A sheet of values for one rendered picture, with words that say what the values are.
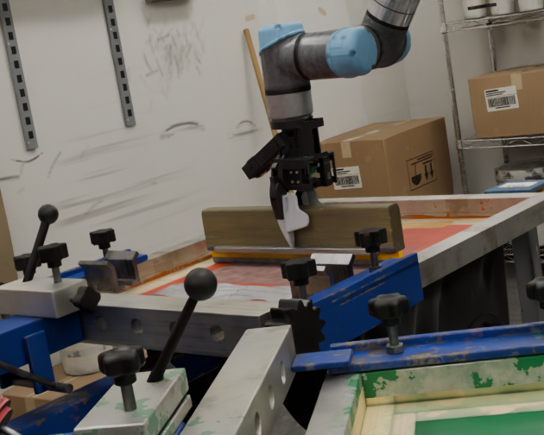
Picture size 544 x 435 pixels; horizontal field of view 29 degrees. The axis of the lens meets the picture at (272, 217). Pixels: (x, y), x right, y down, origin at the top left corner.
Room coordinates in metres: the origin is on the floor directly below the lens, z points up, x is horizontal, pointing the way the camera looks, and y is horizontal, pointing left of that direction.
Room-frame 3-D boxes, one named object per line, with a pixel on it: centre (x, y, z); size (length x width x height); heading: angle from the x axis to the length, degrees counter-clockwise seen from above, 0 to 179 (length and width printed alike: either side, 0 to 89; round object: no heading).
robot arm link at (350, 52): (1.69, -0.15, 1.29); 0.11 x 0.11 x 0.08; 52
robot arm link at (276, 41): (1.74, -0.06, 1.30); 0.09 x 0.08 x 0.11; 52
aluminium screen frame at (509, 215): (1.73, -0.03, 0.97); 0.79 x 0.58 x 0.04; 139
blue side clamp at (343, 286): (1.36, -0.08, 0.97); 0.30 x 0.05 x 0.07; 139
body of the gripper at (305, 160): (1.74, -0.06, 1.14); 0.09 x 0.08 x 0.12; 49
